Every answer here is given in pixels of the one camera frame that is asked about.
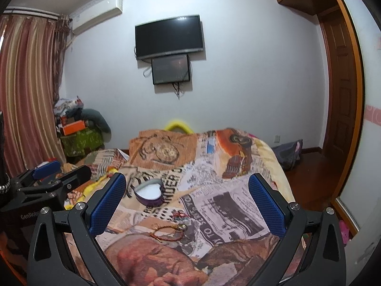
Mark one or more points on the orange box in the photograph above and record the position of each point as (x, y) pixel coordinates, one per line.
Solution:
(72, 128)

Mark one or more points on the white air conditioner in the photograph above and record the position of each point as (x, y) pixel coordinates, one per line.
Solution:
(96, 14)

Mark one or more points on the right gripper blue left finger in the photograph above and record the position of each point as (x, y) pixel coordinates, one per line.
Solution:
(90, 219)

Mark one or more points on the purple heart-shaped tin box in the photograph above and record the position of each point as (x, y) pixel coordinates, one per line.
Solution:
(150, 193)

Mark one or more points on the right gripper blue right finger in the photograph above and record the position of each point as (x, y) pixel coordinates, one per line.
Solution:
(282, 221)

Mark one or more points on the striped red curtain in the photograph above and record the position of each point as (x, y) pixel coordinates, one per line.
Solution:
(32, 55)

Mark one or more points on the small black wall monitor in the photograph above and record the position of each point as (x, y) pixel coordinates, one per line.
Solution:
(171, 69)

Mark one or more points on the grey plush pillow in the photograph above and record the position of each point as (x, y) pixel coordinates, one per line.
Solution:
(96, 118)

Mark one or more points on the yellow round object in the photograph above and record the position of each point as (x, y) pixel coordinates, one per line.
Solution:
(178, 125)

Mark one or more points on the wooden door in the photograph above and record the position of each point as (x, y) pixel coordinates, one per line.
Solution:
(346, 92)

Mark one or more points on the green patterned bag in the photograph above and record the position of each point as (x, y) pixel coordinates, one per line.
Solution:
(82, 142)

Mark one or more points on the black wall television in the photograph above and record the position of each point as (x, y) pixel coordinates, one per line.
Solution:
(177, 35)

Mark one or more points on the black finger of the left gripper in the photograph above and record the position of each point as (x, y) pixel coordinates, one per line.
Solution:
(73, 180)

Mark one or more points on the newspaper print bed cover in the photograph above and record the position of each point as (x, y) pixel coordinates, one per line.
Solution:
(208, 231)

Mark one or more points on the dark bag on floor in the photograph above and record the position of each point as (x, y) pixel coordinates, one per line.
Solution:
(288, 154)

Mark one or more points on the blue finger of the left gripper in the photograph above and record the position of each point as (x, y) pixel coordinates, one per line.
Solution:
(46, 169)

